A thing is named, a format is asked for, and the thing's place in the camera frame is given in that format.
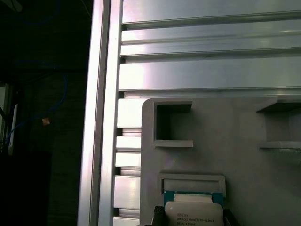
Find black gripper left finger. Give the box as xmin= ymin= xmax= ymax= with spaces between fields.
xmin=152 ymin=205 xmax=166 ymax=226

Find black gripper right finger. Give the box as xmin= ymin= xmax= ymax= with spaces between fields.
xmin=222 ymin=209 xmax=237 ymax=226

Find silver CPU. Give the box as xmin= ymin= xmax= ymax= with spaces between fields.
xmin=164 ymin=190 xmax=224 ymax=226

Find grey parts rack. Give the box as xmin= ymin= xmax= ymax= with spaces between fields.
xmin=140 ymin=96 xmax=301 ymax=226

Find white plastic strip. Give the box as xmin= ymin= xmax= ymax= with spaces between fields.
xmin=8 ymin=103 xmax=19 ymax=156

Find blue cable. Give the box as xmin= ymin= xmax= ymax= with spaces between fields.
xmin=6 ymin=70 xmax=68 ymax=147

